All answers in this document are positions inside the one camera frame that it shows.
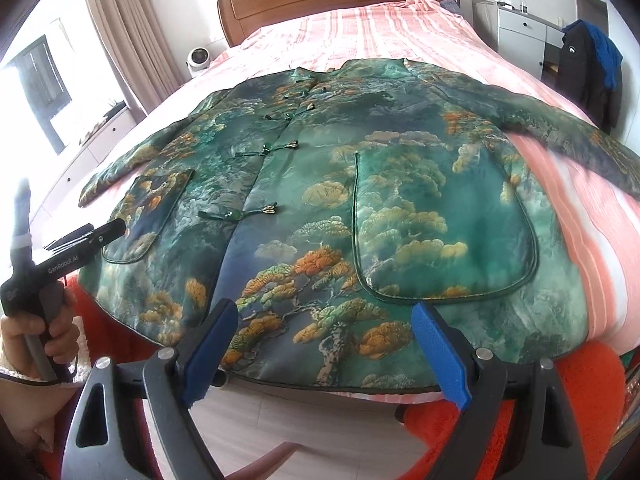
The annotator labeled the beige curtain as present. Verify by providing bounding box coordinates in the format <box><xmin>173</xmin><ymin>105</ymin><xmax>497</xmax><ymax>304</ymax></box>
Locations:
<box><xmin>80</xmin><ymin>0</ymin><xmax>188</xmax><ymax>116</ymax></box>

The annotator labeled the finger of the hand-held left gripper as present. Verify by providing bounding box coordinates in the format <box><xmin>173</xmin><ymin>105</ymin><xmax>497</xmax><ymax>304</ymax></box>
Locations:
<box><xmin>44</xmin><ymin>217</ymin><xmax>127</xmax><ymax>257</ymax></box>

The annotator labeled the person's left forearm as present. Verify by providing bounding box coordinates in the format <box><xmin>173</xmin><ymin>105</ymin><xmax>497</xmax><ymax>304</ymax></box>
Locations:
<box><xmin>0</xmin><ymin>362</ymin><xmax>77</xmax><ymax>466</ymax></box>

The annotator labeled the white dresser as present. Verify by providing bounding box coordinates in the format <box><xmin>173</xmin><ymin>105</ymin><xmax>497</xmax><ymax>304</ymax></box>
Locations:
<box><xmin>492</xmin><ymin>2</ymin><xmax>568</xmax><ymax>83</ymax></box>

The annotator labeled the pink striped bed sheet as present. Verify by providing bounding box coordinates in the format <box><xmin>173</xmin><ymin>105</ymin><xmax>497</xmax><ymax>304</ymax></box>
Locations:
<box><xmin>27</xmin><ymin>0</ymin><xmax>640</xmax><ymax>401</ymax></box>

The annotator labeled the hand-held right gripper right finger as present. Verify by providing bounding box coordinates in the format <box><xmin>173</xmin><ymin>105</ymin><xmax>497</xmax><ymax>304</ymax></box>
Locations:
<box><xmin>412</xmin><ymin>301</ymin><xmax>598</xmax><ymax>480</ymax></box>

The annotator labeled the orange fuzzy garment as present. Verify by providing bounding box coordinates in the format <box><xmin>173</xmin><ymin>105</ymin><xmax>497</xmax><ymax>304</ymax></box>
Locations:
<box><xmin>50</xmin><ymin>275</ymin><xmax>628</xmax><ymax>480</ymax></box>

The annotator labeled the white low window cabinet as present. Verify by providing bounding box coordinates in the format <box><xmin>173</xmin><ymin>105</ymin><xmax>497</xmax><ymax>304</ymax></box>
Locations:
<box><xmin>27</xmin><ymin>105</ymin><xmax>151</xmax><ymax>231</ymax></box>

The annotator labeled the blue hanging garment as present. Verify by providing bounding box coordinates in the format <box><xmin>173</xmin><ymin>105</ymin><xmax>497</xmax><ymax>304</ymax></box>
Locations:
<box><xmin>582</xmin><ymin>20</ymin><xmax>623</xmax><ymax>91</ymax></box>

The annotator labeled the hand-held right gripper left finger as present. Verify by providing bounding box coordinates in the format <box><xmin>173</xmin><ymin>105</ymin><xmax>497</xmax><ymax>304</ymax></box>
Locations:
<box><xmin>60</xmin><ymin>299</ymin><xmax>239</xmax><ymax>480</ymax></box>

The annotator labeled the green printed satin jacket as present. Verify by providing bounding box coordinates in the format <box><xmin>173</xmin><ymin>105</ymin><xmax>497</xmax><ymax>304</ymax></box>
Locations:
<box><xmin>79</xmin><ymin>57</ymin><xmax>640</xmax><ymax>396</ymax></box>

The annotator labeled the white round fan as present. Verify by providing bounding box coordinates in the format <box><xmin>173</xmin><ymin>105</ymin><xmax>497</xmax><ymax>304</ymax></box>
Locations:
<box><xmin>186</xmin><ymin>47</ymin><xmax>215</xmax><ymax>80</ymax></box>

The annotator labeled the person's left hand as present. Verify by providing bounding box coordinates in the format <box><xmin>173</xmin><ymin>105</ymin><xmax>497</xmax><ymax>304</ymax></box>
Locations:
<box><xmin>0</xmin><ymin>285</ymin><xmax>79</xmax><ymax>382</ymax></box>

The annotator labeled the window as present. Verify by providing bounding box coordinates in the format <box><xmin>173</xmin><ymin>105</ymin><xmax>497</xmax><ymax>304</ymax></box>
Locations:
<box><xmin>0</xmin><ymin>17</ymin><xmax>126</xmax><ymax>156</ymax></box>

